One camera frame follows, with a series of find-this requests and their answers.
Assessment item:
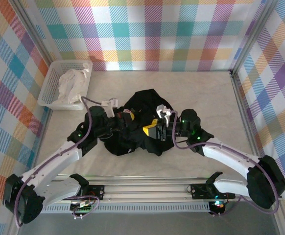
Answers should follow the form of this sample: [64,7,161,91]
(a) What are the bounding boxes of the white perforated plastic basket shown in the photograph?
[37,60,94,111]

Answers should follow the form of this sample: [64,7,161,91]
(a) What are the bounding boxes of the controller board with lit LED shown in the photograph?
[208,199,228,216]

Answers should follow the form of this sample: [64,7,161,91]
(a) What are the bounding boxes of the grey slotted cable duct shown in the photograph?
[38,203,211,214]

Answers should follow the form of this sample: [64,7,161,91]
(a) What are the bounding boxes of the black floral print t-shirt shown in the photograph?
[104,89,176,157]

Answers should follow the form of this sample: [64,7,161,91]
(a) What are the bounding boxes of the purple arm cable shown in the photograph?
[168,110,280,218]
[14,96,109,228]

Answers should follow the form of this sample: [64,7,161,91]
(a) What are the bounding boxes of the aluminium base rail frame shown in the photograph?
[43,173,250,204]

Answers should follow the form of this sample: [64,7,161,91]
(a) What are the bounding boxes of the aluminium frame post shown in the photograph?
[11,0,53,64]
[230,0,277,74]

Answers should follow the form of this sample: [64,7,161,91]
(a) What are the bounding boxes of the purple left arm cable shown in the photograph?
[14,96,109,228]

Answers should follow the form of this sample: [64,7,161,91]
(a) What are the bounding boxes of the crumpled white cloth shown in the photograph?
[56,62,92,105]

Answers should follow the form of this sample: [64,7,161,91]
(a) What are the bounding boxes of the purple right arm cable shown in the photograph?
[168,110,280,218]

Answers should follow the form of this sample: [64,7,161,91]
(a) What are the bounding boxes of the green terminal controller board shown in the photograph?
[70,200,95,219]

